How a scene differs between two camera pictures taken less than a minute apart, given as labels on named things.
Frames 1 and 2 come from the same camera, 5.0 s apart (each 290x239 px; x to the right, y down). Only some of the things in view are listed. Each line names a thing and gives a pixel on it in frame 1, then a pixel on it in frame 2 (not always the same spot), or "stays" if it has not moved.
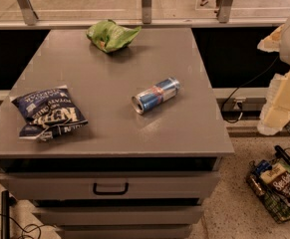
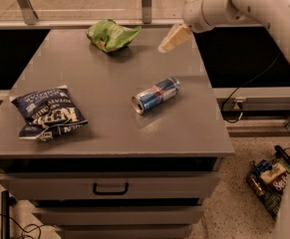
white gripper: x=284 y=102 → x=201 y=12
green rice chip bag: x=111 y=36 stays
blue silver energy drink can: x=150 y=99 stays
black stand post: x=5 y=214 stays
